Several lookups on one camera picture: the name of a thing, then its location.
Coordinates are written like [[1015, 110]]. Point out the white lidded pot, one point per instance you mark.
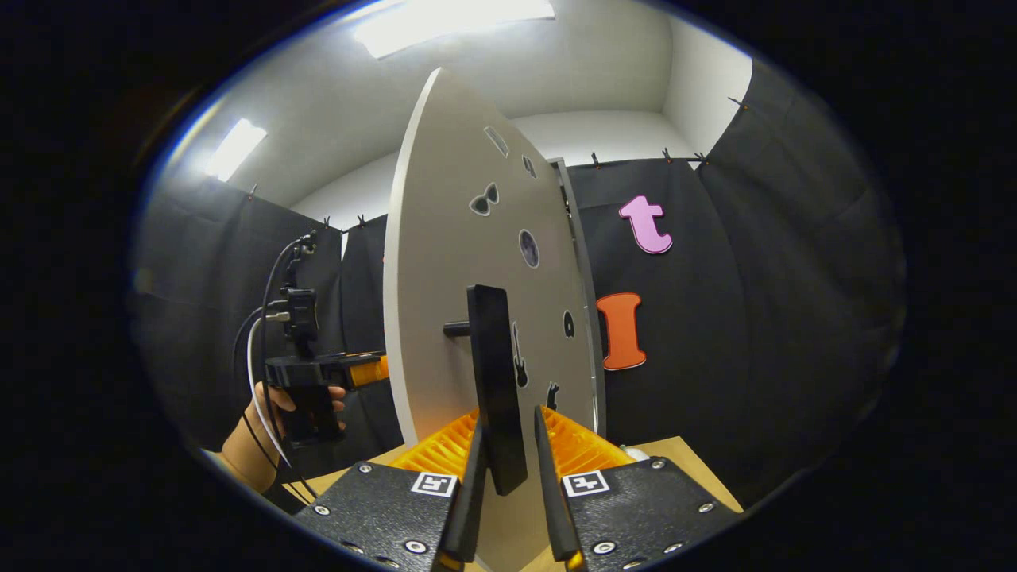
[[636, 454]]

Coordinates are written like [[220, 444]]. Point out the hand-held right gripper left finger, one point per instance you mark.
[[470, 508]]

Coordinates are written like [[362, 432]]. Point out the beige cabinet door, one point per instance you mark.
[[445, 238]]

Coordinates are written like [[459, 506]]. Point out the dark grey cabinet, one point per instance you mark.
[[589, 302]]

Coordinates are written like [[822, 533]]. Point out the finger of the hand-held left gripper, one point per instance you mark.
[[367, 370]]

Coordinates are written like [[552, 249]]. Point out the black backdrop cloth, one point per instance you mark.
[[755, 318]]

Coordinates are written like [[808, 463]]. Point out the small ceiling light panel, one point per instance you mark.
[[236, 149]]

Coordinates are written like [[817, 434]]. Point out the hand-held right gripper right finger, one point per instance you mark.
[[552, 508]]

